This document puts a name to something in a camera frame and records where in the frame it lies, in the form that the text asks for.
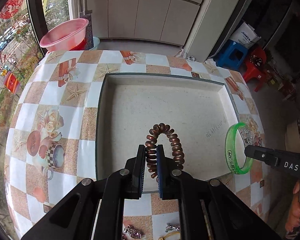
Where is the patterned tablecloth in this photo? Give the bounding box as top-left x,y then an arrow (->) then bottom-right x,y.
5,50 -> 265,238

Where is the white cabinet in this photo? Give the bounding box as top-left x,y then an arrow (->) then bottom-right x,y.
68,0 -> 249,60

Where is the silver heart pendant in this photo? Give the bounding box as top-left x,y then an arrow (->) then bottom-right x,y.
165,223 -> 180,232

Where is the pink plastic basin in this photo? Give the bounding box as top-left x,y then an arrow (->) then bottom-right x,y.
39,18 -> 89,52

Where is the blue plastic stool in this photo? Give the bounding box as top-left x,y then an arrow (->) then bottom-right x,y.
213,40 -> 248,70

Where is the green translucent bangle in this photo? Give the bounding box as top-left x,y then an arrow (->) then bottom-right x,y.
225,122 -> 253,174

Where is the red plastic chair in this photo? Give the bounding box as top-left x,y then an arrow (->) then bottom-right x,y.
243,47 -> 272,92

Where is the right hand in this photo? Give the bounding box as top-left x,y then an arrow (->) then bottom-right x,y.
285,180 -> 300,232

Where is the grey-green jewelry tray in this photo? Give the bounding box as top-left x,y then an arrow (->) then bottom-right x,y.
95,73 -> 241,195

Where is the red paper-cut window decoration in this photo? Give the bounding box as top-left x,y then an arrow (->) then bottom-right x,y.
0,0 -> 24,20

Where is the brown spiral hair tie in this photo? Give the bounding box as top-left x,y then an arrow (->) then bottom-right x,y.
144,122 -> 185,179

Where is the white printed sack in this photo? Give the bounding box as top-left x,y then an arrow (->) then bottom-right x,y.
229,22 -> 261,49

